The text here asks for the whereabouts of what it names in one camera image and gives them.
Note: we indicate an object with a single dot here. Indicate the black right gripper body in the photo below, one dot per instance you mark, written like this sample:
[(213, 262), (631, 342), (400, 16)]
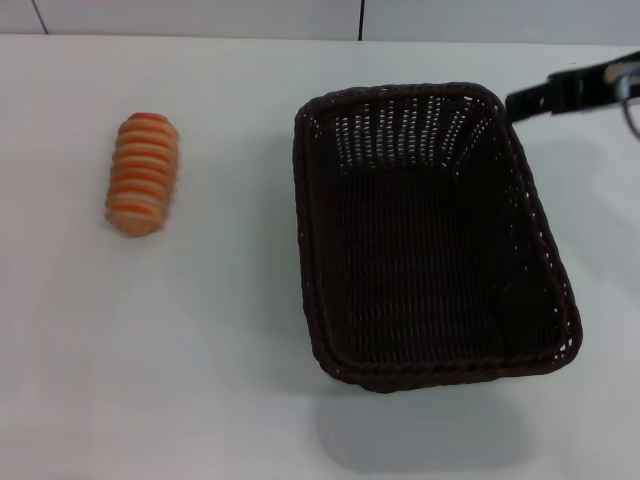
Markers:
[(585, 87)]

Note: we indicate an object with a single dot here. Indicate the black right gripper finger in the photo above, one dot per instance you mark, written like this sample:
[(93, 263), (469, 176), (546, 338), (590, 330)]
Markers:
[(527, 102)]

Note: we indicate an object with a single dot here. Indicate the dark brown woven basket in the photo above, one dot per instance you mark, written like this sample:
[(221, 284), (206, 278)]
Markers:
[(425, 260)]

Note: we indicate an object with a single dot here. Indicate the orange striped bread roll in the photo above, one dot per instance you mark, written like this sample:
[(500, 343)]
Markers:
[(141, 175)]

